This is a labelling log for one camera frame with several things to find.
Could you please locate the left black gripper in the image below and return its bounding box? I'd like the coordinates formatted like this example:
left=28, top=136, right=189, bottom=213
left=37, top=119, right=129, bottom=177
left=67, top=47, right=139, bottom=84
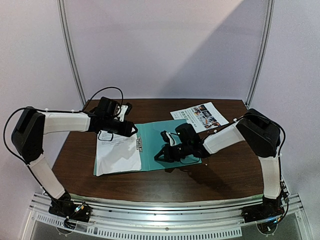
left=103, top=116, right=138, bottom=137

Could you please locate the metal folder clip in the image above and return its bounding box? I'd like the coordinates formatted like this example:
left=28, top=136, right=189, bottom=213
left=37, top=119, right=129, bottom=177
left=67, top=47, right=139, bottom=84
left=136, top=135, right=143, bottom=153

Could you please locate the teal plastic folder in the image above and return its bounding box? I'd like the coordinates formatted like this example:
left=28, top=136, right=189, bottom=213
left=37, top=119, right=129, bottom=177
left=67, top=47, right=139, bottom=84
left=93, top=119, right=202, bottom=177

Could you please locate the white text paper sheet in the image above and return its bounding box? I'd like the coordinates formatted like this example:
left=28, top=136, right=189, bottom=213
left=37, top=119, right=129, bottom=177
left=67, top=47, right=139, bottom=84
left=93, top=131, right=142, bottom=177

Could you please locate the colour printed brochure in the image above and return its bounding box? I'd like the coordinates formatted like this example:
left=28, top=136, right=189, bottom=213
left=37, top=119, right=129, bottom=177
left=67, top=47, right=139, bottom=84
left=170, top=102, right=229, bottom=133

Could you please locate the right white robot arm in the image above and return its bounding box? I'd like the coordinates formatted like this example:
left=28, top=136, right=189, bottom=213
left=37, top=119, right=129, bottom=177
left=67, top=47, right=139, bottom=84
left=154, top=108, right=282, bottom=218

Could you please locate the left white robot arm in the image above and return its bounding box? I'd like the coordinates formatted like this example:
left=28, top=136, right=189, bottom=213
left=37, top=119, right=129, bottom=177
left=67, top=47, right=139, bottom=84
left=11, top=106, right=138, bottom=217

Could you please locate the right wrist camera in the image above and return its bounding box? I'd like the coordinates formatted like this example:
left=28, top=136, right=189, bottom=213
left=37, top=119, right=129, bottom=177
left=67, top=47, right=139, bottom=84
left=175, top=123, right=201, bottom=144

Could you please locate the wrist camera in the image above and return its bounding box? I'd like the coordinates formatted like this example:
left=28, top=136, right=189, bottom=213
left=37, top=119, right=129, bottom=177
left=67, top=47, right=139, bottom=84
left=94, top=97, right=119, bottom=117
left=175, top=123, right=201, bottom=144

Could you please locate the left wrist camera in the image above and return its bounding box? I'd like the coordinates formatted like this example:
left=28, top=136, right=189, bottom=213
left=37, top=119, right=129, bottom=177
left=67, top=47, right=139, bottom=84
left=94, top=97, right=119, bottom=117

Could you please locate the aluminium front rail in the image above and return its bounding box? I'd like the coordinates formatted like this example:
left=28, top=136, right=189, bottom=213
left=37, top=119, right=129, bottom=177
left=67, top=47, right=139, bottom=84
left=28, top=192, right=305, bottom=227

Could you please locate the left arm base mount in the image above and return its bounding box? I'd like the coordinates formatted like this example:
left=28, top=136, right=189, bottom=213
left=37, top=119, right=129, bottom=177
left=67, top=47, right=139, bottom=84
left=48, top=200, right=93, bottom=223

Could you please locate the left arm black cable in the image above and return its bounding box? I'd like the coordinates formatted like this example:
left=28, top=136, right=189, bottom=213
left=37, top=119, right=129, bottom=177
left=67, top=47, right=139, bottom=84
left=2, top=106, right=51, bottom=198

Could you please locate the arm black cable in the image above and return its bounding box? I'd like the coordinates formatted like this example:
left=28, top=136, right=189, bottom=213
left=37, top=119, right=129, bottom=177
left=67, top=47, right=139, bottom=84
left=273, top=119, right=291, bottom=203
left=2, top=106, right=51, bottom=198

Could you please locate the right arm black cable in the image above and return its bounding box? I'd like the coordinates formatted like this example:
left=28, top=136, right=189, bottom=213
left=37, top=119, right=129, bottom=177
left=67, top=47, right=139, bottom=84
left=273, top=119, right=291, bottom=203

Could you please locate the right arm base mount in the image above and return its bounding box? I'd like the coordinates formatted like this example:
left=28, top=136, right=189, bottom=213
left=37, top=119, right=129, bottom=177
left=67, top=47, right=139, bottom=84
left=241, top=197, right=289, bottom=224

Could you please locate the perforated metal cable tray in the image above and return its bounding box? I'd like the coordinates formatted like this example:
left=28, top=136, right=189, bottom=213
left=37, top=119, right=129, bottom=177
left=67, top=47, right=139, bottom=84
left=30, top=213, right=243, bottom=240

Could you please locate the left aluminium corner post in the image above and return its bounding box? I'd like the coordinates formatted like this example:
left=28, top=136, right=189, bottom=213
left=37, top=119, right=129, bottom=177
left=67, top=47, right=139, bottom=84
left=57, top=0, right=87, bottom=106

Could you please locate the aluminium corner post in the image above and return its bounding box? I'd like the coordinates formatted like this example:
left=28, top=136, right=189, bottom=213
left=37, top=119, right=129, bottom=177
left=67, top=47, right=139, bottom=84
left=244, top=0, right=275, bottom=109
left=57, top=0, right=87, bottom=106

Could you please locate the right aluminium corner post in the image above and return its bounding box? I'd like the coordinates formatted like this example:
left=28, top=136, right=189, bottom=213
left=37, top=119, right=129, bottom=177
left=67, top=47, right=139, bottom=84
left=244, top=0, right=275, bottom=109

